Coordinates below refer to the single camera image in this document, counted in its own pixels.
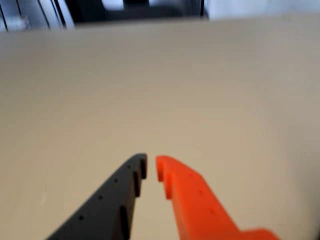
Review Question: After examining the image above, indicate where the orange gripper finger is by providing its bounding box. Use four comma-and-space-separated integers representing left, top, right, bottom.
155, 154, 282, 240

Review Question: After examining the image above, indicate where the dark blurred background furniture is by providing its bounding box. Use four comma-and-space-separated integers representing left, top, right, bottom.
53, 0, 210, 25

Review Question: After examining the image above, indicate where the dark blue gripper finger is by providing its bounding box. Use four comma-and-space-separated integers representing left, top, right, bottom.
46, 153, 148, 240

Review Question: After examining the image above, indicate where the blurred grey background frame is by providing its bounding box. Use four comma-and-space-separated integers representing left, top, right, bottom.
0, 0, 76, 33

